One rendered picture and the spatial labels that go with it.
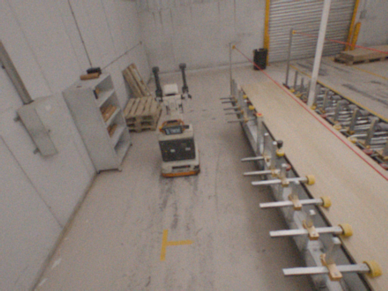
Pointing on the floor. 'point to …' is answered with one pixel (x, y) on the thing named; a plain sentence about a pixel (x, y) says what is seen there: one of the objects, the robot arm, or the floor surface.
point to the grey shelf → (120, 132)
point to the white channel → (319, 50)
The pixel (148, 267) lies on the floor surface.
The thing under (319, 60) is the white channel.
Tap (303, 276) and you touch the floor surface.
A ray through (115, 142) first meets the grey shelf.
